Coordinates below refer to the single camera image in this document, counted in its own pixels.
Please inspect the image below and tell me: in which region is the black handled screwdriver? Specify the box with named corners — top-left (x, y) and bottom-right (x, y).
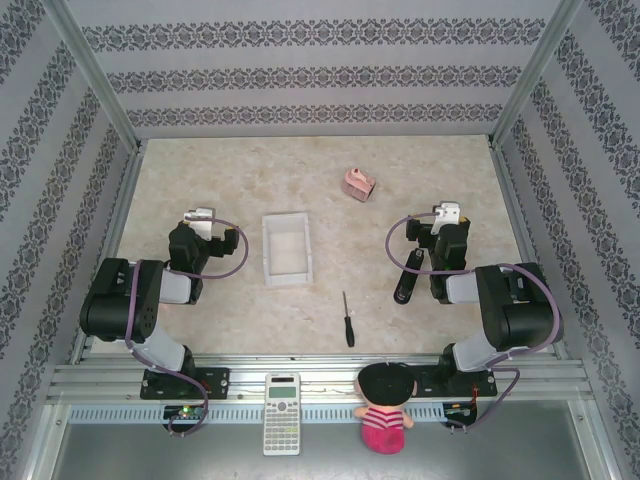
top-left (341, 290), bottom-right (357, 349)

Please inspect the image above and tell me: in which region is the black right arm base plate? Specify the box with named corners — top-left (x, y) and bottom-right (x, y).
top-left (413, 367), bottom-right (497, 400)

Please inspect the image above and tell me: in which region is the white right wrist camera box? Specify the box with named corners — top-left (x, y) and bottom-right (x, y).
top-left (430, 200), bottom-right (462, 235)

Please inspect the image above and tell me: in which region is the pink plastic tape dispenser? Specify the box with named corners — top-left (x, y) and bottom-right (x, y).
top-left (341, 167), bottom-right (378, 203)

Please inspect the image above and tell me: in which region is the black stapler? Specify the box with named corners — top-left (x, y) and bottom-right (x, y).
top-left (393, 249), bottom-right (425, 305)

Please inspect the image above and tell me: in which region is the grey slotted cable duct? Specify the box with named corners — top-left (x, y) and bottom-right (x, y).
top-left (66, 402), bottom-right (477, 424)

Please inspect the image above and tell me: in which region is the aluminium corner post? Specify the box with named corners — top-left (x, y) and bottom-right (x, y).
top-left (489, 0), bottom-right (586, 149)
top-left (42, 0), bottom-right (144, 151)

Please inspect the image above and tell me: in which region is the white calculator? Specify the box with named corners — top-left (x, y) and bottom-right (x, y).
top-left (262, 372), bottom-right (303, 457)

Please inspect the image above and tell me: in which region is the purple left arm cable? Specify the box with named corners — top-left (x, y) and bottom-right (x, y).
top-left (124, 217), bottom-right (250, 437)

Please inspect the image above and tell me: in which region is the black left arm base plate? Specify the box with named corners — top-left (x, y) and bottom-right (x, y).
top-left (140, 367), bottom-right (232, 401)

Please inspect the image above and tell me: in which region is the circuit board with green light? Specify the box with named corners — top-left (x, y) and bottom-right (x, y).
top-left (166, 404), bottom-right (207, 420)

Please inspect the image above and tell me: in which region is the aluminium side frame rail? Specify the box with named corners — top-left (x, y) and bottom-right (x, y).
top-left (67, 142), bottom-right (146, 366)
top-left (487, 142), bottom-right (571, 359)

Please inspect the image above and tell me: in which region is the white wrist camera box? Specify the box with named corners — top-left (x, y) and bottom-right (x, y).
top-left (430, 200), bottom-right (462, 235)
top-left (182, 206), bottom-right (216, 239)

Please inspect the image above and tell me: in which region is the plush doll with pink dress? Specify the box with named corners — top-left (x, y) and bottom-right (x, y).
top-left (352, 362), bottom-right (420, 455)

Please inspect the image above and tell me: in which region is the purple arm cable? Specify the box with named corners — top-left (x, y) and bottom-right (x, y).
top-left (384, 211), bottom-right (565, 434)
top-left (124, 217), bottom-right (250, 437)

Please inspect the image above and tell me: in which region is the white plastic bin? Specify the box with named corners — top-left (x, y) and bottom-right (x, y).
top-left (261, 211), bottom-right (315, 288)

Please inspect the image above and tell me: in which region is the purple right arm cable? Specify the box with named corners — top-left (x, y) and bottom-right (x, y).
top-left (384, 211), bottom-right (565, 434)

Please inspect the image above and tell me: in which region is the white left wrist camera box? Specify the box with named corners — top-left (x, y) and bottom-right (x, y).
top-left (182, 206), bottom-right (216, 239)

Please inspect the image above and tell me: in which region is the aluminium front frame rail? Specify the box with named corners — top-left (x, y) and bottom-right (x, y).
top-left (46, 352), bottom-right (595, 402)

